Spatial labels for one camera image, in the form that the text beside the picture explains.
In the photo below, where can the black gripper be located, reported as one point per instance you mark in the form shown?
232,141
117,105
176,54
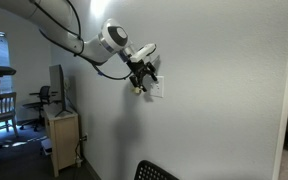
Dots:
140,68

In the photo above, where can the black computer monitor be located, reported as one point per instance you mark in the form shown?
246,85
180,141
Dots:
57,83

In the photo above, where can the black chair back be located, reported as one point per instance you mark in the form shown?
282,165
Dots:
150,171

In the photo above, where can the black office chair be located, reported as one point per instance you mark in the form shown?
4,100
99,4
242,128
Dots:
44,96

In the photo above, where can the light wooden cabinet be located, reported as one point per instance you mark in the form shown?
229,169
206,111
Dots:
62,140

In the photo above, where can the white box on floor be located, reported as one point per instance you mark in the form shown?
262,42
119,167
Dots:
46,146

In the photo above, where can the white wooden slatted chair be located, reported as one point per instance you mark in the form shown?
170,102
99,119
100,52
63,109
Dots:
0,110

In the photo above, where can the yellowish wall thermostat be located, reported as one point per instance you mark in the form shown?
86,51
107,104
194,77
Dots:
136,90

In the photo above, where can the white double switch plate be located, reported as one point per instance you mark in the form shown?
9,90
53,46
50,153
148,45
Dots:
159,91

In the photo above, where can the white wall power outlet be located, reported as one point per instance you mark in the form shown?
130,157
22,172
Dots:
85,137

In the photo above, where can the white door frame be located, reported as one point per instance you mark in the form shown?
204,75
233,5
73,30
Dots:
285,100

